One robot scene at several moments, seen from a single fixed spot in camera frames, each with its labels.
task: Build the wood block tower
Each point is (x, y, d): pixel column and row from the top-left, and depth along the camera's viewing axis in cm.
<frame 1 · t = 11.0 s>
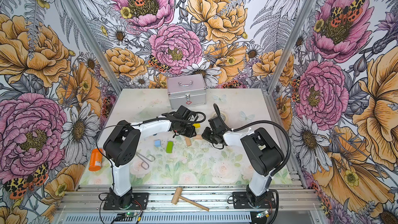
left hand: (192, 137, 93), fingers open
right hand: (202, 140, 94), fingers open
natural wood block 31: (188, 142, 96), on the table
green wood block: (169, 148, 93), on the table
metal tongs: (144, 164, 87), on the table
orange plastic bottle: (96, 159, 85), point 5 cm above the table

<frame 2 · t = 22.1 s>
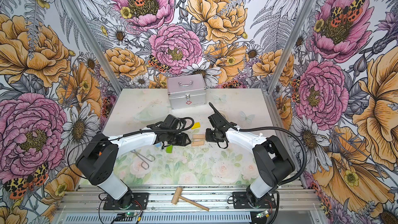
left hand: (185, 145, 88), fingers open
right hand: (208, 141, 89), fingers closed
natural wood block 31: (197, 143, 95), on the table
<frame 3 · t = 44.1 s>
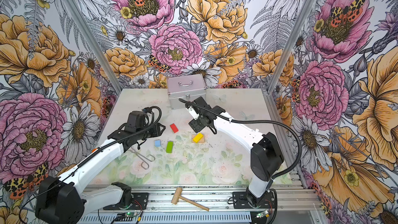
left hand: (161, 132, 83), fingers open
right hand: (199, 125, 85), fingers open
red wood block: (174, 128, 101), on the table
yellow wood block: (198, 137, 96), point 2 cm above the table
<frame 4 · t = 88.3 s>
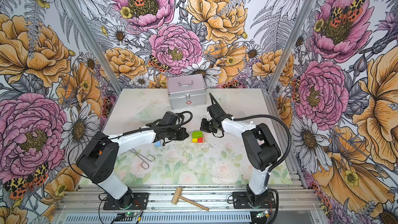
left hand: (186, 139, 89), fingers closed
right hand: (200, 132, 93), fingers closed
green wood block: (197, 134, 97), point 3 cm above the table
red wood block: (200, 140, 94), point 3 cm above the table
yellow wood block: (195, 140, 94), point 3 cm above the table
